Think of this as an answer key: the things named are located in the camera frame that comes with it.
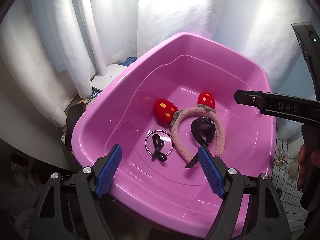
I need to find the right hand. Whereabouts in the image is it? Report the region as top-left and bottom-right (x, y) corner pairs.
(297, 144), (306, 192)

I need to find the black white grid cloth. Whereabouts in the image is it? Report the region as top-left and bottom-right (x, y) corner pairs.
(272, 134), (308, 232)

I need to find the thin silver bangle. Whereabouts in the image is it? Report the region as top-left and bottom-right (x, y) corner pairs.
(144, 129), (174, 157)

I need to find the pink strawberry plush headband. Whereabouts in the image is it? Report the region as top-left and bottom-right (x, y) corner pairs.
(153, 92), (226, 162)

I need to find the pink plastic basin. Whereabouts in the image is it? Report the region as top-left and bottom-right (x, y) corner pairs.
(72, 33), (276, 237)

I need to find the white desk lamp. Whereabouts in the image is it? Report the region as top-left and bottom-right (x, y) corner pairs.
(75, 0), (128, 92)

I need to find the white sheer curtain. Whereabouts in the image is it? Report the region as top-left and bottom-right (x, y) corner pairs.
(1, 0), (319, 127)

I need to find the black knotted hair tie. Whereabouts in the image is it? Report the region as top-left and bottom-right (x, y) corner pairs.
(151, 133), (168, 162)

